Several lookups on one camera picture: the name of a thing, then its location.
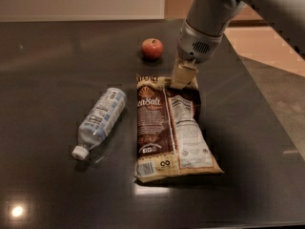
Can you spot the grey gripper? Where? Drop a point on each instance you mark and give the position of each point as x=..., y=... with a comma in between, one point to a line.
x=194, y=46

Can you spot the brown chip bag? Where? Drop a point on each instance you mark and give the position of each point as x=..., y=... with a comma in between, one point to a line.
x=169, y=140

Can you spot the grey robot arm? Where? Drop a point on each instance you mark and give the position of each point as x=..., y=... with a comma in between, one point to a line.
x=202, y=30

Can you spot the red apple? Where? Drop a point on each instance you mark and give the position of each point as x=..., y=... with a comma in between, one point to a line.
x=152, y=49

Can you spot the clear plastic water bottle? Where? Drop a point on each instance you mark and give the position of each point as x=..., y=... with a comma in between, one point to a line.
x=99, y=122

